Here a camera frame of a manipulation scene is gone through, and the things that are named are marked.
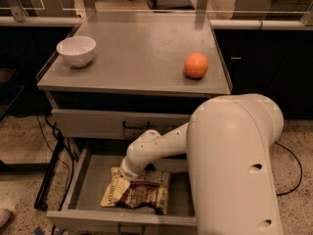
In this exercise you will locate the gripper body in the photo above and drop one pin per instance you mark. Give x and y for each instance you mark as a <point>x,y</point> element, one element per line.
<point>129,173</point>

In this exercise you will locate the brown chip bag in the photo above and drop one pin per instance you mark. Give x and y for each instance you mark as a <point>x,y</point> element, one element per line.
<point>150,189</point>

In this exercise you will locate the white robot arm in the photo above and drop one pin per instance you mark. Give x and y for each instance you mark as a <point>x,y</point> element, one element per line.
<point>227,142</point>

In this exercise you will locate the open grey middle drawer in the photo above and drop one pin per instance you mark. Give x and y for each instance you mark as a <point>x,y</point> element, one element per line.
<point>82,210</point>

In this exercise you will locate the closed grey upper drawer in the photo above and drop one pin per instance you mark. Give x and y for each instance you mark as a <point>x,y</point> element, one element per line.
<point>113,125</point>

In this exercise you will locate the grey drawer cabinet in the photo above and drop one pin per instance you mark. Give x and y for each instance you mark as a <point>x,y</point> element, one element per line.
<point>138,67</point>

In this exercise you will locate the black table leg base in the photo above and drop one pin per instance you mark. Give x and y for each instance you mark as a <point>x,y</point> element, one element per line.
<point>40,202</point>

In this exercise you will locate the white shoe tip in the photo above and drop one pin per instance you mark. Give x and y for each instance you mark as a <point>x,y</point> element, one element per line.
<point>5,216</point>

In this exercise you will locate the white ceramic bowl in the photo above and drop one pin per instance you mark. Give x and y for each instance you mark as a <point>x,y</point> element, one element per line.
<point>77,51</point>

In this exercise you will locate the orange fruit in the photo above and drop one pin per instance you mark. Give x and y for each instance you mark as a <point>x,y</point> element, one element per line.
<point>196,65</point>

